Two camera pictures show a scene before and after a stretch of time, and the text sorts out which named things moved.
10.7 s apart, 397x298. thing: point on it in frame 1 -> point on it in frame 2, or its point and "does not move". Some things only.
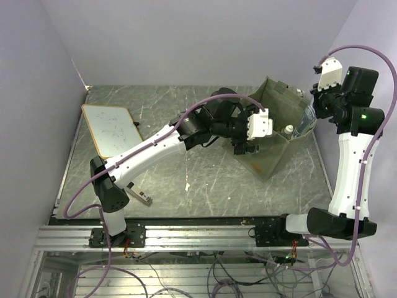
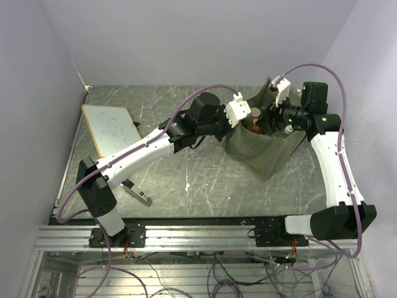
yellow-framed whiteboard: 112,128 does not move
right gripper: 317,95 -> 274,112
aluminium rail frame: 187,239 does not move
